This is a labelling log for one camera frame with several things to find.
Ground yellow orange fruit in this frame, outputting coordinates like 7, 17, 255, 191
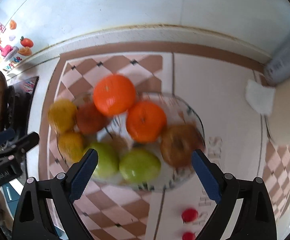
57, 132, 84, 164

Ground yellow lemon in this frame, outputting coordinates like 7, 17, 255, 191
48, 99, 77, 134

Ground red cherry tomato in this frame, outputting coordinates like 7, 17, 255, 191
181, 208, 199, 223
182, 231, 196, 240

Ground green apple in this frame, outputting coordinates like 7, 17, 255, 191
119, 148, 161, 184
84, 141, 119, 179

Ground orange tangerine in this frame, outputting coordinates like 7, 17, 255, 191
92, 74, 136, 116
125, 101, 167, 144

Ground dark red apple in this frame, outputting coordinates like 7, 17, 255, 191
160, 124, 205, 168

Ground black induction cooktop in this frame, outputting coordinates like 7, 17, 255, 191
5, 76, 39, 139

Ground small brown-red fruit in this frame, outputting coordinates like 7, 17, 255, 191
75, 102, 108, 134

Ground cream utensil holder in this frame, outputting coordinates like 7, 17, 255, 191
267, 79, 290, 145

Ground white tissue paper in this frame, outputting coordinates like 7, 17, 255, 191
245, 80, 276, 116

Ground glass fruit plate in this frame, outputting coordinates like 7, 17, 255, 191
56, 91, 206, 193

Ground checkered table mat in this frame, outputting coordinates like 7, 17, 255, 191
39, 42, 290, 239

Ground colourful wall stickers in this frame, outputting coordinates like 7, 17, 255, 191
0, 20, 34, 74

